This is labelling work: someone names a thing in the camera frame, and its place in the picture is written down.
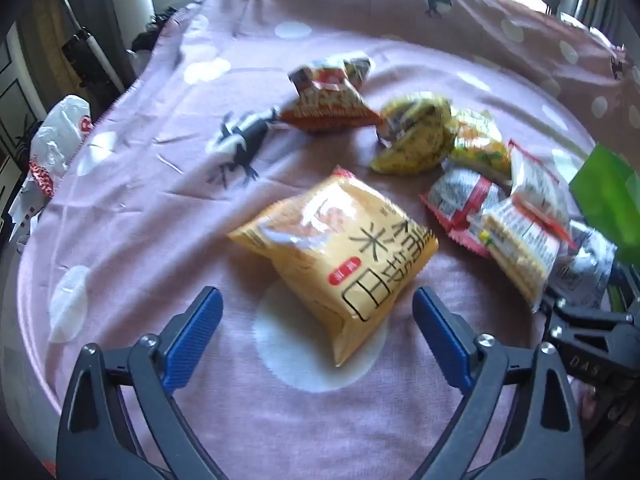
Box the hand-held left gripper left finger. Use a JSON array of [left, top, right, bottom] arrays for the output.
[[56, 286, 226, 480]]

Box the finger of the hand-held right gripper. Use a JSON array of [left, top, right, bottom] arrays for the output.
[[542, 294, 640, 348]]

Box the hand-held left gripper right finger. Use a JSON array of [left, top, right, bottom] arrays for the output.
[[412, 287, 586, 480]]

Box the white silver snack packet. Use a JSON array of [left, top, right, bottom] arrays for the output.
[[547, 220, 618, 311]]

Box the yellow biscuit packet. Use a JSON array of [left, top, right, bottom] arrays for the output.
[[480, 197, 566, 313]]

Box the green cardboard box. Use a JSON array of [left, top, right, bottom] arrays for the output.
[[569, 143, 640, 266]]

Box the large orange snack packet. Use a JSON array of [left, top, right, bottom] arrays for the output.
[[226, 165, 440, 368]]

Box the white red trimmed snack packet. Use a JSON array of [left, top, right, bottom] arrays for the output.
[[507, 140, 576, 241]]

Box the red edged silver snack packet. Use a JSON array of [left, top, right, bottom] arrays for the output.
[[419, 165, 511, 259]]

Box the yellow green snack packet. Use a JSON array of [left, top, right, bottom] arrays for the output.
[[447, 108, 513, 181]]

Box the olive yellow snack packet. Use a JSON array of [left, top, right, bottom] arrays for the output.
[[370, 92, 456, 176]]

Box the orange panda snack packet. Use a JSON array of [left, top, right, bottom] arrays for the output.
[[277, 52, 383, 134]]

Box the pink polka dot blanket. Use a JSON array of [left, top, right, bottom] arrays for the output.
[[10, 0, 640, 480]]

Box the white plastic bag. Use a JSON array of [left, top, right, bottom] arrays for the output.
[[10, 95, 96, 241]]

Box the cabinet with spider drawings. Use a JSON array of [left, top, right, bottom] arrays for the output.
[[0, 25, 51, 221]]

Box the dark cloth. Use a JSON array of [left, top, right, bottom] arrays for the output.
[[127, 7, 181, 53]]

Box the stick vacuum cleaner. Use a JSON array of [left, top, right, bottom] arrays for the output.
[[35, 0, 126, 96]]

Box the white cylinder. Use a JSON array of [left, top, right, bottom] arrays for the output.
[[112, 0, 153, 53]]

